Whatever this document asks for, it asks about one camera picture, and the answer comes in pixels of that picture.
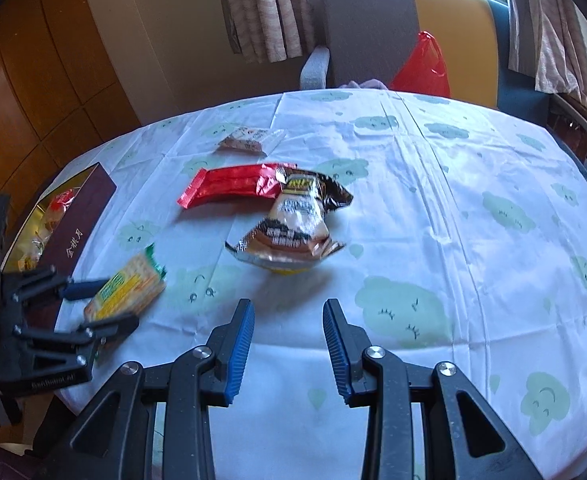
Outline grey yellow blue armchair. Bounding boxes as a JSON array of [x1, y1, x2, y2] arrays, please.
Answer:
[[299, 0, 587, 196]]

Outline clear snack packet orange edges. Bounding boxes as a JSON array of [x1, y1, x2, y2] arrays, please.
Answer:
[[18, 230, 54, 273]]

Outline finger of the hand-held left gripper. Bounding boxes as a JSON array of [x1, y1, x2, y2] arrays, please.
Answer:
[[10, 314, 140, 361], [2, 265, 111, 307]]

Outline dark wooden shelf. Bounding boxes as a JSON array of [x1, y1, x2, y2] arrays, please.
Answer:
[[548, 75, 587, 171]]

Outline maroon gift box gold inside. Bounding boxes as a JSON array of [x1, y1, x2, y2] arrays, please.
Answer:
[[0, 162, 118, 333]]

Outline wooden cabinet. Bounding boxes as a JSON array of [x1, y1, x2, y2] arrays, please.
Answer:
[[0, 0, 141, 211]]

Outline round cake packet red label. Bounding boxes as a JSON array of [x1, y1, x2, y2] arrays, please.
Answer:
[[38, 187, 81, 226]]

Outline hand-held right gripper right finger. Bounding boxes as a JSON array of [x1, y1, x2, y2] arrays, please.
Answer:
[[322, 298, 547, 480]]

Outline pink cloth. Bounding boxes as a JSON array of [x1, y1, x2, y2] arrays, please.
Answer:
[[336, 78, 391, 92]]

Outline beige patterned curtain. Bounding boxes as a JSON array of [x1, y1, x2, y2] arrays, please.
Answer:
[[506, 0, 587, 93], [212, 0, 317, 64]]

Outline small clear brown snack packet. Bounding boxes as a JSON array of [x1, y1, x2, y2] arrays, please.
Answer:
[[216, 126, 286, 153]]

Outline white tablecloth green cloud print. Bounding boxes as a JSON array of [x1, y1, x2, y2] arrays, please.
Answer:
[[48, 87, 587, 480]]

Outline green yellow cracker packet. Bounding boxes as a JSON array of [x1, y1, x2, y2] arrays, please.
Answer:
[[83, 242, 168, 323]]

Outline long red snack packet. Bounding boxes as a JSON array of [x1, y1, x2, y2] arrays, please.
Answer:
[[176, 162, 299, 209]]

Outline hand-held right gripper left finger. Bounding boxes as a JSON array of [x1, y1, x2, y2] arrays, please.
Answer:
[[33, 298, 255, 480]]

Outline brown silver snack packet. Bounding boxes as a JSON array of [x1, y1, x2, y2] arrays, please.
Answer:
[[224, 170, 354, 276]]

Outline red plastic bag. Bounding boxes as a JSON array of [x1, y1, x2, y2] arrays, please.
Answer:
[[389, 31, 451, 98]]

